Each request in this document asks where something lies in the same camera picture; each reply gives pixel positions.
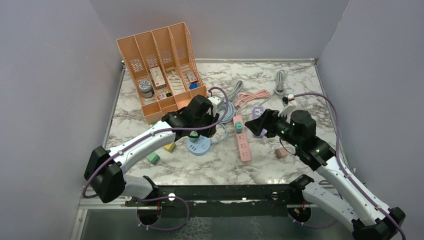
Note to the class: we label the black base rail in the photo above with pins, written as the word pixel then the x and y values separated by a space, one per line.
pixel 216 201

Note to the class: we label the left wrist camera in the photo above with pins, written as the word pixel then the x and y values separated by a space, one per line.
pixel 216 103

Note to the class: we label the round blue power strip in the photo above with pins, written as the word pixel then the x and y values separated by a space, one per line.
pixel 200 146

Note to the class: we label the orange desk file organizer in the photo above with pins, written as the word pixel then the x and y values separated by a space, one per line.
pixel 171 49

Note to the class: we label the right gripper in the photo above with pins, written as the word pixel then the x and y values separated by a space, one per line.
pixel 267 120

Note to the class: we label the green charger left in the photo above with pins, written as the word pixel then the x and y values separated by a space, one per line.
pixel 153 158

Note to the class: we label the purple power strip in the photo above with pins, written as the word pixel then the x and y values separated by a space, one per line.
pixel 256 113

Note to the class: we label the pink power strip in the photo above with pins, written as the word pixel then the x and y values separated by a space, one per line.
pixel 242 142

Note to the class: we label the white red box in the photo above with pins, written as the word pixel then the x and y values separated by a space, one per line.
pixel 157 77

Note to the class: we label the pink usb charger lower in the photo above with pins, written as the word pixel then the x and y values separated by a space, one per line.
pixel 281 153

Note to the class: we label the teal usb charger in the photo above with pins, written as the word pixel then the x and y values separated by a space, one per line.
pixel 238 126

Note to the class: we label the green usb charger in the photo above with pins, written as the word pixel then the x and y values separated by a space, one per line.
pixel 193 136

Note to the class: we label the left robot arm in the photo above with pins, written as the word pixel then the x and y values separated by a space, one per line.
pixel 106 168

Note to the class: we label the round tin in organizer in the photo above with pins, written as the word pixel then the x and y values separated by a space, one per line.
pixel 146 89

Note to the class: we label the yellow charger left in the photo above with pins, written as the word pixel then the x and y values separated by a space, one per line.
pixel 170 147

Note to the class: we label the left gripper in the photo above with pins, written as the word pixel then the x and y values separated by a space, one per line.
pixel 207 132

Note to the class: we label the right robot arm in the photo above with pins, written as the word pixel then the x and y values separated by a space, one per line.
pixel 361 212

